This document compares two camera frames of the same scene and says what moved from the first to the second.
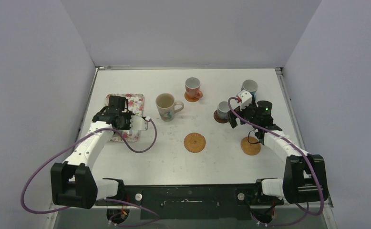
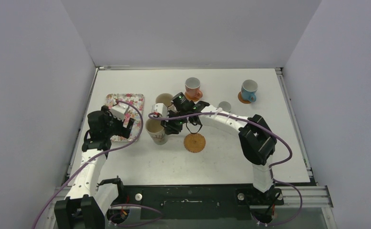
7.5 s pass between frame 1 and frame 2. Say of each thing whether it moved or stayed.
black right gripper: moved
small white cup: stayed
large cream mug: stayed
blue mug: stayed
